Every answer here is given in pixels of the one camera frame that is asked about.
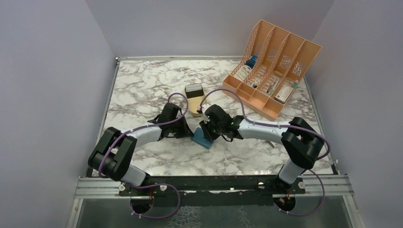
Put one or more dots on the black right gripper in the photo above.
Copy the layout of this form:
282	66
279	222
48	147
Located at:
207	134

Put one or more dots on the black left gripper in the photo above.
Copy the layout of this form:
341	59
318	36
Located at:
186	131

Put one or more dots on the blue card holder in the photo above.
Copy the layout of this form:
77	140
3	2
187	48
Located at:
198	137

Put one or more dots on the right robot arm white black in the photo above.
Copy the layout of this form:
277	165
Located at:
300	140

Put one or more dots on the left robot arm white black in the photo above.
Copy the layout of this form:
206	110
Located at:
113	153

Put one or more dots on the stack of cards in tray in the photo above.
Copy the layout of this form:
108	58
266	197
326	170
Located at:
193	87

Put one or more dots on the beige oval tray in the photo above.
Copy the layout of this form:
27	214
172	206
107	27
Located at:
193	105

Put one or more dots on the small white tape dispenser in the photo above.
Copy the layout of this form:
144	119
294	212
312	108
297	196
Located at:
271	144

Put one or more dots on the small items in organizer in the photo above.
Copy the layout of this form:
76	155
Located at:
254	83

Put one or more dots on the white box in organizer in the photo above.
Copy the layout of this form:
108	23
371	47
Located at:
243	72

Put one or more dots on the blue bottle in organizer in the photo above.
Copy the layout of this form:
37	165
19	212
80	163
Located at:
252	61

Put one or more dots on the red white medicine box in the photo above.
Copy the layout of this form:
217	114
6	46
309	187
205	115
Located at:
284	93

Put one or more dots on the orange file organizer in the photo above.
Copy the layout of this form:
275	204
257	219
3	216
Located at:
283	58

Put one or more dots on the black mounting rail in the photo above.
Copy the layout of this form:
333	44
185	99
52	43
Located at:
205	191

